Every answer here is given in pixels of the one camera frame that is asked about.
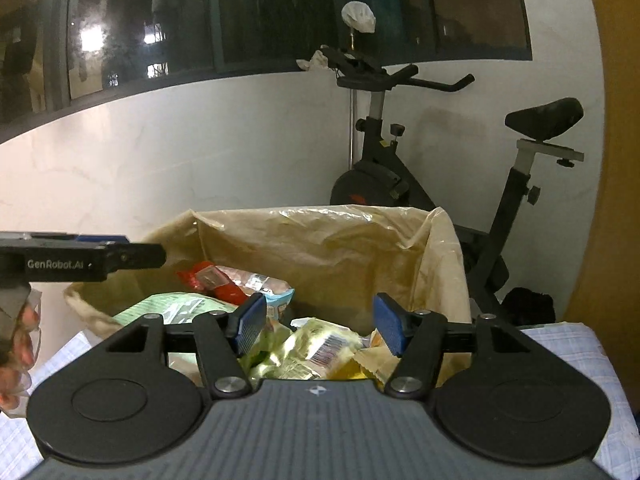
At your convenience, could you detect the blue checked cloth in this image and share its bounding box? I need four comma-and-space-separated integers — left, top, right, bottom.
0, 322, 640, 480

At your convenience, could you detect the plastic-lined storage box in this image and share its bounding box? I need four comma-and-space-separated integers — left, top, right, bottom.
65, 204, 473, 391

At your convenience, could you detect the green snack packet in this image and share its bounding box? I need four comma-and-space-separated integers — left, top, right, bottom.
112, 292, 242, 327

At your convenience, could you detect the person's left hand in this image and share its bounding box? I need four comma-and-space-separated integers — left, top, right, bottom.
0, 285, 45, 417

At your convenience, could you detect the pale yellow-green snack packet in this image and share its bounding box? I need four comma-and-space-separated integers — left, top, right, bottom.
249, 316, 372, 382

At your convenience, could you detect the white crumpled cloth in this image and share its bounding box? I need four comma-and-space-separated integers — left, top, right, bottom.
296, 51, 331, 72

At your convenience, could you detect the black bag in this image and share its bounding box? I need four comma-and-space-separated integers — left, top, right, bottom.
502, 287, 557, 326

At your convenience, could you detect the white plastic bag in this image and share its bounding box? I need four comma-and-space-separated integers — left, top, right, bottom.
341, 1, 377, 35

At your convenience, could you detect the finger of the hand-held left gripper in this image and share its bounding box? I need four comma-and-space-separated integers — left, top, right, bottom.
75, 232, 128, 244
106, 242, 167, 273

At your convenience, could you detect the orange wooden panel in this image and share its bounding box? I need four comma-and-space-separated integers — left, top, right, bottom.
565, 0, 640, 411

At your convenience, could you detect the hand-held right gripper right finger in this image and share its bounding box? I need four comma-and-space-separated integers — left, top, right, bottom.
372, 292, 533, 400

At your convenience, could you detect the red snack packet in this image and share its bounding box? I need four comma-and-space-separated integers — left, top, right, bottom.
176, 261, 247, 307

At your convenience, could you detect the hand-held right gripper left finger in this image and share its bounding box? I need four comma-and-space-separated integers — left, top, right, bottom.
105, 292, 268, 399

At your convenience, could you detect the black exercise bike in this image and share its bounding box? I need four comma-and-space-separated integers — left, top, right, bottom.
320, 45, 586, 326

